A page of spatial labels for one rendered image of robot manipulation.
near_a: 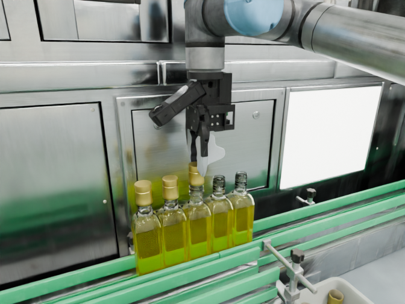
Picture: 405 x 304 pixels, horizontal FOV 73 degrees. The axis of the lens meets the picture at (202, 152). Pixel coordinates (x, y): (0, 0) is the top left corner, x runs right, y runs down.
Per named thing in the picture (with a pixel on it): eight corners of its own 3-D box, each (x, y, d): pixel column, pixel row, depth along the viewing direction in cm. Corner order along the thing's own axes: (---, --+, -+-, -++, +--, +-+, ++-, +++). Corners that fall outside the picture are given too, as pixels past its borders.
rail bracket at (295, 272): (267, 263, 73) (272, 223, 69) (316, 315, 58) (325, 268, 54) (258, 266, 72) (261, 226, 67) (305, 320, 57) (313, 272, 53)
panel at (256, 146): (359, 169, 108) (378, 81, 97) (366, 172, 106) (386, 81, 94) (127, 224, 74) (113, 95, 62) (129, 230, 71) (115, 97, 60)
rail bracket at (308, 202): (298, 216, 96) (303, 181, 91) (313, 227, 90) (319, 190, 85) (289, 219, 94) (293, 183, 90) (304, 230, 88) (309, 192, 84)
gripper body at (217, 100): (235, 133, 56) (237, 72, 52) (196, 137, 53) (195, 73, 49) (218, 125, 63) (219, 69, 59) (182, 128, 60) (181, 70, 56)
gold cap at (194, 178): (200, 178, 63) (200, 160, 61) (207, 184, 60) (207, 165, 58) (185, 180, 62) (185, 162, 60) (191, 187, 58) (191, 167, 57)
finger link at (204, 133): (211, 157, 54) (208, 112, 52) (204, 158, 53) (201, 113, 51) (202, 153, 58) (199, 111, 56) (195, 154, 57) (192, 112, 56)
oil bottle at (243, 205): (240, 253, 77) (243, 184, 70) (251, 266, 72) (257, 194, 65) (222, 259, 75) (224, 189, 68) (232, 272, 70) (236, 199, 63)
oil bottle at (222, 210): (221, 258, 75) (223, 188, 68) (231, 272, 70) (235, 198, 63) (202, 264, 73) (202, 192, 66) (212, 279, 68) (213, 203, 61)
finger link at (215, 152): (228, 175, 57) (226, 132, 56) (202, 180, 55) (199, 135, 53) (222, 172, 60) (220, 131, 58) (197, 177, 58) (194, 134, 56)
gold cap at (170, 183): (160, 194, 60) (159, 176, 59) (175, 191, 62) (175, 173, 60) (165, 201, 57) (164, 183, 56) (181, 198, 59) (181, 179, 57)
